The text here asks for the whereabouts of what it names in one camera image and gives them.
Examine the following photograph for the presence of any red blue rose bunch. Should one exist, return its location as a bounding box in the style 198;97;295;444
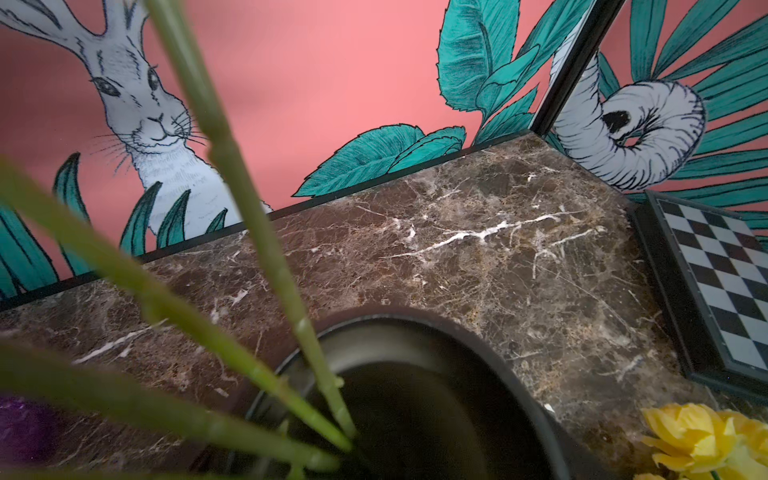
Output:
0;0;361;480

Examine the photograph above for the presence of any black vase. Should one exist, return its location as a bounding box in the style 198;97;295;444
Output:
224;305;613;480

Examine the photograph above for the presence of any black right frame post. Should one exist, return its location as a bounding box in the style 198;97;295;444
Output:
530;0;625;137

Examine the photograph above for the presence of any purple glass vase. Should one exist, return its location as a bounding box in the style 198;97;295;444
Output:
1;395;62;467

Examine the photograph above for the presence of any checkerboard calibration plate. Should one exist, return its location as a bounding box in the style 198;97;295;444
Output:
630;191;767;404

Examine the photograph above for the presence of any yellow rose bunch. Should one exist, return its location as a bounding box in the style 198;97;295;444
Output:
641;403;767;479

